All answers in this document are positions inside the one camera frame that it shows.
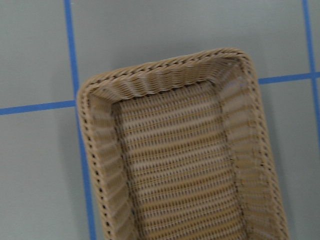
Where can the brown wicker basket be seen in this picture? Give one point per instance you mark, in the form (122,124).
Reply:
(179,149)

